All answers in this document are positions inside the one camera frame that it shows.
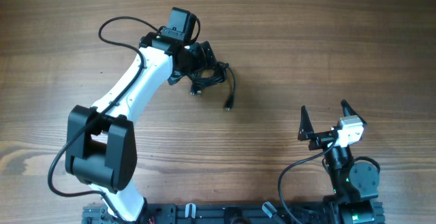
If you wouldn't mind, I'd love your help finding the left camera cable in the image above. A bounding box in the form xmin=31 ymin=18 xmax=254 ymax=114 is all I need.
xmin=47 ymin=16 xmax=161 ymax=224

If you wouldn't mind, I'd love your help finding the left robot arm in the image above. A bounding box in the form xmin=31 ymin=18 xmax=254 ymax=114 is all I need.
xmin=59 ymin=7 xmax=217 ymax=223

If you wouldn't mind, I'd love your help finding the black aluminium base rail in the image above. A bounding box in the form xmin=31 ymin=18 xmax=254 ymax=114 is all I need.
xmin=81 ymin=202 xmax=386 ymax=224

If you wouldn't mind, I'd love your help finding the right camera cable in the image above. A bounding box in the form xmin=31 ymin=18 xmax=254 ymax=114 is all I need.
xmin=277 ymin=138 xmax=340 ymax=224

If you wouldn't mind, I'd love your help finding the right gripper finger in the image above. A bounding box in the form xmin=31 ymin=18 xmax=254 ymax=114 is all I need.
xmin=298 ymin=106 xmax=314 ymax=141
xmin=341 ymin=99 xmax=367 ymax=126

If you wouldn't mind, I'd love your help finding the camera cable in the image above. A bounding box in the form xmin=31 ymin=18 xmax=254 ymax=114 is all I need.
xmin=47 ymin=16 xmax=161 ymax=224
xmin=277 ymin=138 xmax=340 ymax=224

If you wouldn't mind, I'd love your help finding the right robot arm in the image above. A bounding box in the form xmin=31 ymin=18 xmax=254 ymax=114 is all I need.
xmin=298 ymin=100 xmax=386 ymax=223

